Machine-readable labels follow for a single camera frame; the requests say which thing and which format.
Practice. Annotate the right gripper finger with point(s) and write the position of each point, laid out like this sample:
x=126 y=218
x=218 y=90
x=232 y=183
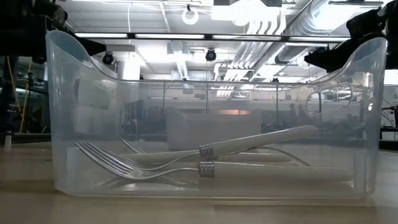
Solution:
x=332 y=59

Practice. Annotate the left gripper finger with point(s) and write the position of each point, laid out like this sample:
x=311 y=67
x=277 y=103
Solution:
x=93 y=48

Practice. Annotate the clear plastic bin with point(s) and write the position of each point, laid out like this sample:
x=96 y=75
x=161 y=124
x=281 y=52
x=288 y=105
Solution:
x=77 y=130

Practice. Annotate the black equipment stand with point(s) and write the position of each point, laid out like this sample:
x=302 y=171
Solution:
x=390 y=133

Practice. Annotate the orange plastic bin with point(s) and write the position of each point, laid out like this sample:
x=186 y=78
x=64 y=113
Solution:
x=231 y=112

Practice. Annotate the white plastic bin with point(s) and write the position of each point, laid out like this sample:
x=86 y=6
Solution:
x=192 y=133

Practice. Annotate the black round camera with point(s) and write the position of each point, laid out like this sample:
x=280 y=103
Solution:
x=211 y=56
x=108 y=58

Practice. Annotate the overhead frame beam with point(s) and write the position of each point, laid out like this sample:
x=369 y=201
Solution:
x=208 y=36

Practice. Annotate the small white post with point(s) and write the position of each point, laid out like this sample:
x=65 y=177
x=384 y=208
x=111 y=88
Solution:
x=7 y=140

